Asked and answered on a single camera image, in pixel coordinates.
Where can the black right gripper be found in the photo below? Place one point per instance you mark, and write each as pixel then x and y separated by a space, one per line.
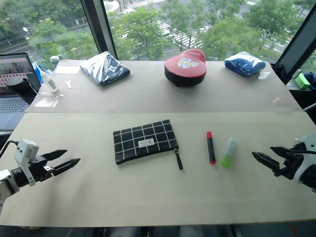
pixel 292 161

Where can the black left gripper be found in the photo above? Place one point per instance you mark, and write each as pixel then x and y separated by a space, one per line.
pixel 39 168

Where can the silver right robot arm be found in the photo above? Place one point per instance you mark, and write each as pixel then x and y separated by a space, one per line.
pixel 309 177

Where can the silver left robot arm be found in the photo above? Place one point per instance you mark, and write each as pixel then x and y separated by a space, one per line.
pixel 8 181

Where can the laptop computer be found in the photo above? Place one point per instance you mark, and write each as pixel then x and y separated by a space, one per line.
pixel 15 91

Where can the black grid pencil pouch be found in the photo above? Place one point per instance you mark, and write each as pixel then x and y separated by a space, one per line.
pixel 146 143

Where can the green translucent glue stick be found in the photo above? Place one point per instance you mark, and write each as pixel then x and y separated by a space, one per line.
pixel 228 153

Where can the clear plastic sleeve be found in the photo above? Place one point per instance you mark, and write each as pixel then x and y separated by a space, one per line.
pixel 47 100

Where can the red black marker pen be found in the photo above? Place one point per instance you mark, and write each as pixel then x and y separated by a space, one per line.
pixel 210 147

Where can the green box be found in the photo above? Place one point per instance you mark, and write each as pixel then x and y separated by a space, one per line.
pixel 302 81

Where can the white squeeze bottle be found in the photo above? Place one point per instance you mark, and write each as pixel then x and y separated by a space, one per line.
pixel 47 80

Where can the bright blue bagged garment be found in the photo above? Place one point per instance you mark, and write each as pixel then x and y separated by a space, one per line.
pixel 244 63

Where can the dark blue bagged garment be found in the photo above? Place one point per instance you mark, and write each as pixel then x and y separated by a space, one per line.
pixel 105 69

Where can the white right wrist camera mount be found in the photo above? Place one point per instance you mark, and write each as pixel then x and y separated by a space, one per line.
pixel 305 158

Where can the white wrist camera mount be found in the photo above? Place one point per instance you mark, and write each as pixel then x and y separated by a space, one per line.
pixel 305 158
pixel 24 156

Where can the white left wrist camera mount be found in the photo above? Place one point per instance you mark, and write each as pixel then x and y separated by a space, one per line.
pixel 24 156

